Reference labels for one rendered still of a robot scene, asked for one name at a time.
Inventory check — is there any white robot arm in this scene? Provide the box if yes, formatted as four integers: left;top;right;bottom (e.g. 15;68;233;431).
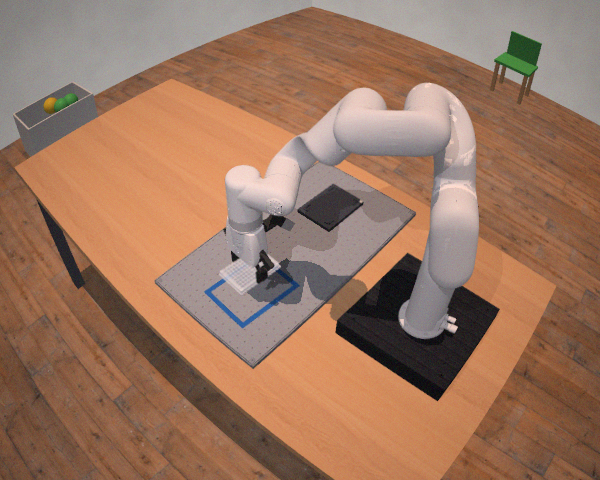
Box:
225;83;479;339

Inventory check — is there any blue tape outline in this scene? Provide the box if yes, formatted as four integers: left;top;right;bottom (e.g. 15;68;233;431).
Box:
204;269;300;328

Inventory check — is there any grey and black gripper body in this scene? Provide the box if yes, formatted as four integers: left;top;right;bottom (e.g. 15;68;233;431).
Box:
226;217;268;267

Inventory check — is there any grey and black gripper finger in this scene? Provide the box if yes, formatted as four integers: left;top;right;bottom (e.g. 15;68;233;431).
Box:
223;227;239;262
255;250;275;284

